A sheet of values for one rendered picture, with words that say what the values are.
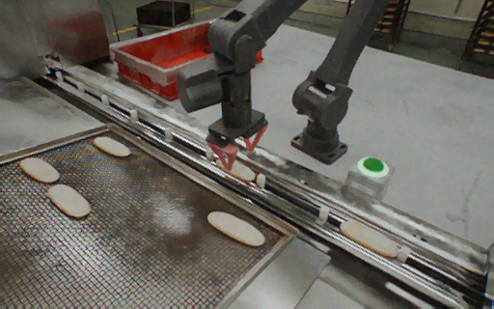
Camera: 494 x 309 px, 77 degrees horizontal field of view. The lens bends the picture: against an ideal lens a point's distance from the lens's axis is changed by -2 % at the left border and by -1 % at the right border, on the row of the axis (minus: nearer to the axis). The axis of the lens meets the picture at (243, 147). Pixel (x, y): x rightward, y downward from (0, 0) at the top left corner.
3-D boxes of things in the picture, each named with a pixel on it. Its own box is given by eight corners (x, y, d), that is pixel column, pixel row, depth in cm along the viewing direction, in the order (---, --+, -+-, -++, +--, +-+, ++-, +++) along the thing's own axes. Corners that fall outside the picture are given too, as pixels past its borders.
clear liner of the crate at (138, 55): (268, 60, 125) (269, 35, 120) (168, 103, 96) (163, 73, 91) (209, 42, 144) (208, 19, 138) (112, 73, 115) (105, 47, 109)
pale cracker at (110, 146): (135, 153, 66) (134, 148, 65) (120, 159, 63) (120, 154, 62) (104, 137, 70) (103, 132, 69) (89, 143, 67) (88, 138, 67)
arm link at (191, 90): (257, 35, 48) (230, 21, 54) (186, 51, 43) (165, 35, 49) (258, 103, 55) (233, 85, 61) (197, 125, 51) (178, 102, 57)
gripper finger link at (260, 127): (223, 156, 68) (220, 120, 62) (244, 140, 72) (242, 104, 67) (248, 169, 65) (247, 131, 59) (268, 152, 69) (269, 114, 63)
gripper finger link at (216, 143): (207, 169, 65) (203, 131, 59) (231, 151, 69) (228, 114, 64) (233, 182, 62) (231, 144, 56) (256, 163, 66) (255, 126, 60)
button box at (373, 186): (385, 205, 68) (399, 165, 62) (371, 228, 63) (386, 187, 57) (349, 188, 72) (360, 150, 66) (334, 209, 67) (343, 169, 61)
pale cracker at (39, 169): (66, 177, 56) (65, 171, 55) (43, 186, 53) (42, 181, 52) (36, 156, 60) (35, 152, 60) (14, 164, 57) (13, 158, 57)
